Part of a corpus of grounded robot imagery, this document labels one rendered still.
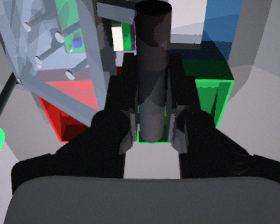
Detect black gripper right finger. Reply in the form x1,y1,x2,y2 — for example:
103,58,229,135
166,53,280,183

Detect green circuit board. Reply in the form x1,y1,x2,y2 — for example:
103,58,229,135
111,20,131,51

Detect red open-top bin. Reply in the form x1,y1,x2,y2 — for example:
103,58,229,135
37,95,89,143

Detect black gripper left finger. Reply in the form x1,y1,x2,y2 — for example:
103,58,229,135
11,53,139,196

